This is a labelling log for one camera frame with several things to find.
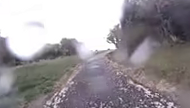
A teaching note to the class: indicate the small lone tree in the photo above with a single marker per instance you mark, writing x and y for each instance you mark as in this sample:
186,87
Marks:
114,36

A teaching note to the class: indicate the distant line of trees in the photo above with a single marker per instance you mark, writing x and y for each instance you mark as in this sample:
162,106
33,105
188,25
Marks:
59,48

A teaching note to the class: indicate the dark asphalt path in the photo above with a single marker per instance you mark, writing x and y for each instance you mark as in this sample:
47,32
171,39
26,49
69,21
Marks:
102,96

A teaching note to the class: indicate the green grass field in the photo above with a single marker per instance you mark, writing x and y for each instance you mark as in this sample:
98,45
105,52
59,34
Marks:
41,77

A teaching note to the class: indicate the row of dark trees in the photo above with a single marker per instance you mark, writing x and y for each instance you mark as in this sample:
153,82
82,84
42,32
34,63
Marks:
160,20

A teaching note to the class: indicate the grass verge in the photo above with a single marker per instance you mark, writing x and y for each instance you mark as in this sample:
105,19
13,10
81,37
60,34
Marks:
171,66

